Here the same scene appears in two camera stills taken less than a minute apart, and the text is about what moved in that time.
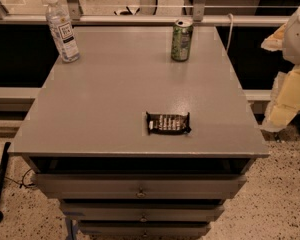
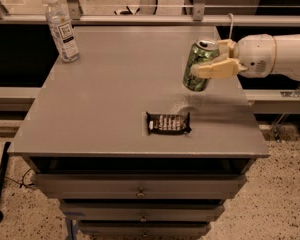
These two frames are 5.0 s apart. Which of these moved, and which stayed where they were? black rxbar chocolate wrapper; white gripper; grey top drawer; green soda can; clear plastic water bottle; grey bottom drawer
Moved: green soda can; white gripper
Stayed: clear plastic water bottle; black rxbar chocolate wrapper; grey top drawer; grey bottom drawer
